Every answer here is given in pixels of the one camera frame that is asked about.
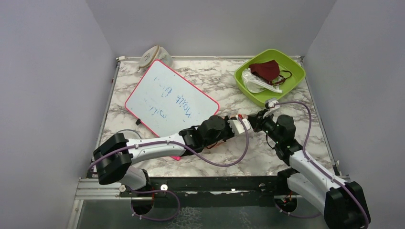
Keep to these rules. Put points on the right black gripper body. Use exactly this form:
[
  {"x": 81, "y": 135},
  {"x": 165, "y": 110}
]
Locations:
[{"x": 266, "y": 124}]

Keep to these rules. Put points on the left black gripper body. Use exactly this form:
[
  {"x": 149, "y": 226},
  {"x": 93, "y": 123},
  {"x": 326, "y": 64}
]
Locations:
[{"x": 226, "y": 134}]

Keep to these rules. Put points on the peach floral mesh laundry bag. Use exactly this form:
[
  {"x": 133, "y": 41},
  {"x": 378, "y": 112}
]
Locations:
[{"x": 217, "y": 123}]

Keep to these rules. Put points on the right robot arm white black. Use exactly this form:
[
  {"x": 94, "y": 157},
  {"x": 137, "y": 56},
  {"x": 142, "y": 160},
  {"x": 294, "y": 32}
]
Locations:
[{"x": 342, "y": 204}]

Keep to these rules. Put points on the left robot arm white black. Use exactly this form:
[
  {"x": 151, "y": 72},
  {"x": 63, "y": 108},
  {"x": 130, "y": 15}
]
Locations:
[{"x": 114, "y": 157}]

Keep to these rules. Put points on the maroon bra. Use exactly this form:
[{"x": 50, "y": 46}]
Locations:
[{"x": 270, "y": 72}]

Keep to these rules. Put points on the green plastic bin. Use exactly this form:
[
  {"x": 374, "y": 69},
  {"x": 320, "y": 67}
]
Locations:
[{"x": 285, "y": 63}]

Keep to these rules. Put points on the pink framed whiteboard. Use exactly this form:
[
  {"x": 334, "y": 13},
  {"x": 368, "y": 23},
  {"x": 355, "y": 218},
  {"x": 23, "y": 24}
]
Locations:
[{"x": 165, "y": 102}]

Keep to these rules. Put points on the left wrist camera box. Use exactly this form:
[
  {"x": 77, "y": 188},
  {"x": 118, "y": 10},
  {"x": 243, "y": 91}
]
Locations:
[{"x": 239, "y": 124}]

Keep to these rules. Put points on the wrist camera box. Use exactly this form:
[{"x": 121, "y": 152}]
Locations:
[
  {"x": 239, "y": 124},
  {"x": 270, "y": 107}
]

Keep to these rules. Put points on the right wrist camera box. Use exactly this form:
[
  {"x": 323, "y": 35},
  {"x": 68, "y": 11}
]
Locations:
[{"x": 270, "y": 107}]

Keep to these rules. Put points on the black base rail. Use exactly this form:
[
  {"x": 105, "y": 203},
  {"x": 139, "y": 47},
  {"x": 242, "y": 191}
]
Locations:
[{"x": 207, "y": 192}]

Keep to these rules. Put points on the aluminium frame rail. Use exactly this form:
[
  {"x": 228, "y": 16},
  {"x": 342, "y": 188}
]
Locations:
[{"x": 90, "y": 189}]

